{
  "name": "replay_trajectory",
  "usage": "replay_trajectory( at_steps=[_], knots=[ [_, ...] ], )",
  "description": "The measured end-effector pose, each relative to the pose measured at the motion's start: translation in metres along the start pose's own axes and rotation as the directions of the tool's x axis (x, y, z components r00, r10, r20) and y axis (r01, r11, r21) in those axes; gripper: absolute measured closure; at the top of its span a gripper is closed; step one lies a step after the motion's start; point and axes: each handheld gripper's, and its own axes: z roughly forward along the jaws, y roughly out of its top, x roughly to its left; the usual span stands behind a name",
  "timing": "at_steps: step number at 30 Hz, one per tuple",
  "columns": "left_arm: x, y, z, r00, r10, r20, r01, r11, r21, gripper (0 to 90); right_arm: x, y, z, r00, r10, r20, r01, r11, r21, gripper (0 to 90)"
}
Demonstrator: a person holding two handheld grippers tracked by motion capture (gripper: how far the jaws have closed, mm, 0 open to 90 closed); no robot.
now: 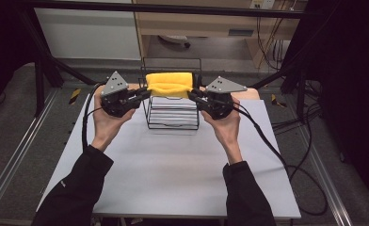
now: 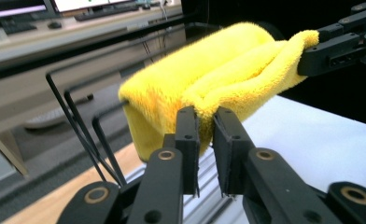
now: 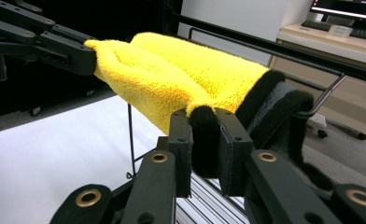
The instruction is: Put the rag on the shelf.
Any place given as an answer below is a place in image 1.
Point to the light wooden desk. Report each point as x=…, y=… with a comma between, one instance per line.
x=189, y=26

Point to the white power strip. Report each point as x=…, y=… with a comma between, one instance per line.
x=262, y=3

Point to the black curtain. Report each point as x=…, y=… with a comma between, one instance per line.
x=352, y=78

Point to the white chair base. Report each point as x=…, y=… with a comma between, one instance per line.
x=174, y=39

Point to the black and yellow tape marker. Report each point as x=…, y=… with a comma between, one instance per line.
x=74, y=96
x=278, y=101

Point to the white cabinet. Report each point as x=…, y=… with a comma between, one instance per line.
x=85, y=34

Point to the yellow cloth with black edge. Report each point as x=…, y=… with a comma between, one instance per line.
x=170, y=83

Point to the person's right hand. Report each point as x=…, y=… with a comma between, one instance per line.
x=225, y=127

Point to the aluminium floor rail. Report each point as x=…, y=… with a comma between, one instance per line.
x=16, y=155
x=338, y=213

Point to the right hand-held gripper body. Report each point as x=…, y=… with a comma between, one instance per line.
x=218, y=103

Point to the person's left hand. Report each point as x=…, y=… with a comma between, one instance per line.
x=109, y=125

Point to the black metal frame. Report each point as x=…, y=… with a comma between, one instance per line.
x=40, y=88

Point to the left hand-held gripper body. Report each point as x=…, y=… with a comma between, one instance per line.
x=116, y=100

